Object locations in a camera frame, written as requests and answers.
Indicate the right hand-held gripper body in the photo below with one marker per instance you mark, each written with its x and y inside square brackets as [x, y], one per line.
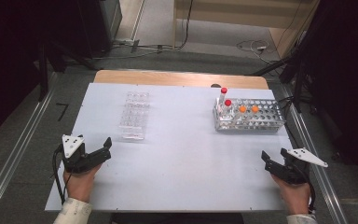
[292, 172]

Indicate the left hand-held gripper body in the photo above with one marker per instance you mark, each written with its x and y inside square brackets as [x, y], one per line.
[74, 155]

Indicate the metal test tube rack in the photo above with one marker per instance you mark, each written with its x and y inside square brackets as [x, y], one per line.
[261, 119]

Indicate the clear plastic tube rack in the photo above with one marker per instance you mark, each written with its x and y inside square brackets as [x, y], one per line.
[134, 116]

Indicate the person's right hand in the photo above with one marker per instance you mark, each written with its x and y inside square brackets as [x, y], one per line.
[295, 196]

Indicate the person's left hand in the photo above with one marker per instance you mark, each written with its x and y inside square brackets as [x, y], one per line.
[80, 185]

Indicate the black metal stand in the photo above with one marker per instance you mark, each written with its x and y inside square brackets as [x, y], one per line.
[43, 71]
[298, 81]

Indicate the black cabinet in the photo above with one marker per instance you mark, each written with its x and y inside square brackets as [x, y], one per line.
[104, 25]

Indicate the wooden furniture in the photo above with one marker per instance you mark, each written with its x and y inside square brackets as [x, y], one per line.
[236, 14]

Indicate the metal floor rail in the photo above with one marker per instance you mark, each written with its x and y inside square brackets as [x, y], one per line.
[323, 183]
[18, 149]

